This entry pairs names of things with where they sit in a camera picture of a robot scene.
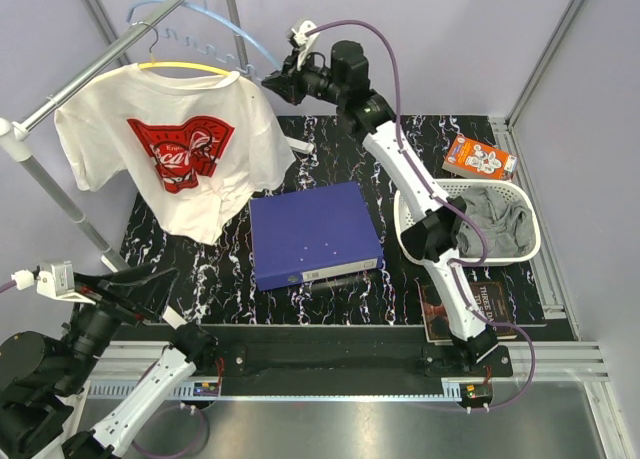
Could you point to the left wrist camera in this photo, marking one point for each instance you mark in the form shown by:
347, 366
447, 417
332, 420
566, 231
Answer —
52, 280

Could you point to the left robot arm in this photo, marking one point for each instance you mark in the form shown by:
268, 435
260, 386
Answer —
38, 372

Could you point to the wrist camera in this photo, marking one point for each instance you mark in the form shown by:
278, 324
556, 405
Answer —
52, 280
302, 36

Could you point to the light blue plastic hanger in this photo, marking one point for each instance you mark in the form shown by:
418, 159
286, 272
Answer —
210, 32

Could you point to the blue ring binder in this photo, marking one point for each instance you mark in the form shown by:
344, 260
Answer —
313, 234

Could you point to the grey t shirt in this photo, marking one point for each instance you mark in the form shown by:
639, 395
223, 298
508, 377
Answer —
507, 226

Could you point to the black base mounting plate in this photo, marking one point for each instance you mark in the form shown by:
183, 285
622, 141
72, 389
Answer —
325, 363

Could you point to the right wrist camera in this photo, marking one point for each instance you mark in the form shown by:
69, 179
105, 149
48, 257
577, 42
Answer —
302, 36

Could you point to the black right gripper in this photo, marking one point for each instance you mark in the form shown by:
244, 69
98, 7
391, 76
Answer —
287, 82

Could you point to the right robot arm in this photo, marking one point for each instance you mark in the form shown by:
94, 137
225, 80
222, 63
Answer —
365, 115

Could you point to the yellow plastic hanger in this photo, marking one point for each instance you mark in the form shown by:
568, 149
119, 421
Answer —
154, 64

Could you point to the white t shirt red print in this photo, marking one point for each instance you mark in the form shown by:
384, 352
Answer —
197, 149

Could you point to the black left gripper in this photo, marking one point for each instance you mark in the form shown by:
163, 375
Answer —
151, 293

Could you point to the dark brown book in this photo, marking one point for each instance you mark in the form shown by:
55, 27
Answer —
489, 297

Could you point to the white plastic basket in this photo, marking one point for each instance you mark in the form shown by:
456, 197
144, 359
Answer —
468, 240

